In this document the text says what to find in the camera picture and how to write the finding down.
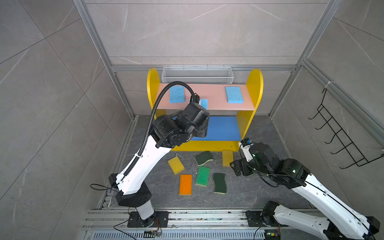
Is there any yellow rectangular sponge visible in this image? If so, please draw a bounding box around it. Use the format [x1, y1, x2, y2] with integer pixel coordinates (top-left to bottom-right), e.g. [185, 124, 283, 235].
[222, 150, 234, 168]

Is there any light blue cellulose sponge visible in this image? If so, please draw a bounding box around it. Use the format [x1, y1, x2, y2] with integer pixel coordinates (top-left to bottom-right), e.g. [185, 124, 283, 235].
[225, 87, 244, 104]

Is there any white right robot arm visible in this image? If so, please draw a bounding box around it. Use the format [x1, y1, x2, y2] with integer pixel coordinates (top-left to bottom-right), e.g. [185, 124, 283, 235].
[230, 156, 381, 240]

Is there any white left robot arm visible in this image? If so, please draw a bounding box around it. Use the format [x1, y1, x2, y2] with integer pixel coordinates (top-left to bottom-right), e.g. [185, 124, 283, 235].
[109, 115, 209, 227]

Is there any blue lower shelf board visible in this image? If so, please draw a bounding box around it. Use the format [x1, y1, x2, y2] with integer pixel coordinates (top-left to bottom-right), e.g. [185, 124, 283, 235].
[167, 115, 242, 142]

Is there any yellow shelf unit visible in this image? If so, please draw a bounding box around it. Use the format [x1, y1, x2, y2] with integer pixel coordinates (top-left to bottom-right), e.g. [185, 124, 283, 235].
[146, 67, 265, 153]

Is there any dark green wavy sponge front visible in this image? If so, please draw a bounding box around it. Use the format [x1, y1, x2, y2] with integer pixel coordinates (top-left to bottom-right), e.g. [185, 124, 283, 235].
[213, 173, 227, 194]

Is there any dark green wavy sponge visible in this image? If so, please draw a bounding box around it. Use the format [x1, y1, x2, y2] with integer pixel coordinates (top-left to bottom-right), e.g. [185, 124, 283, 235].
[195, 151, 214, 166]
[213, 173, 227, 194]

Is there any bright green sponge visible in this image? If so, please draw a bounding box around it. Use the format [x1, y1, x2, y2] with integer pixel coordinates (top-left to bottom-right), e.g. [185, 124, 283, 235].
[196, 166, 210, 187]

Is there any orange sponge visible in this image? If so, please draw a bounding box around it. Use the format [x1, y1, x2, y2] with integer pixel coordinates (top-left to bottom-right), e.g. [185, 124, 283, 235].
[179, 175, 193, 196]

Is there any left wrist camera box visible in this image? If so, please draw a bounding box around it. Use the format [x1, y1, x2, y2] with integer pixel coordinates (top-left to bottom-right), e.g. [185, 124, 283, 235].
[177, 103, 210, 130]

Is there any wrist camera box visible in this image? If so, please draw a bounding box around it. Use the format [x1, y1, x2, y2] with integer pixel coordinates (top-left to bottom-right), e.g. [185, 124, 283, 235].
[177, 103, 210, 130]
[239, 138, 280, 169]

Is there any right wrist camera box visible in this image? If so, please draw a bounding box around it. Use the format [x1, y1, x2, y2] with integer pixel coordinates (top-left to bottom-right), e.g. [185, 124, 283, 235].
[239, 138, 280, 169]

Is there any black corrugated cable hose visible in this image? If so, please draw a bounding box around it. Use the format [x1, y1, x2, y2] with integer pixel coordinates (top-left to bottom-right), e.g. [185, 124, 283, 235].
[122, 80, 200, 177]

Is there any white wire mesh basket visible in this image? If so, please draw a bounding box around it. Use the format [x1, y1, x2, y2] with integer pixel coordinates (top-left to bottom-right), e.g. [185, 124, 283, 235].
[161, 67, 234, 84]

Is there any black wire hook rack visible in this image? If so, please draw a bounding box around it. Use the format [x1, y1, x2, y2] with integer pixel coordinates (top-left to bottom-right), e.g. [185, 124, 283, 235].
[308, 88, 384, 170]

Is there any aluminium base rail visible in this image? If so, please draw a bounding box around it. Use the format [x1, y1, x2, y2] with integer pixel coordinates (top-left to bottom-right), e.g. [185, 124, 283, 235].
[80, 208, 334, 240]

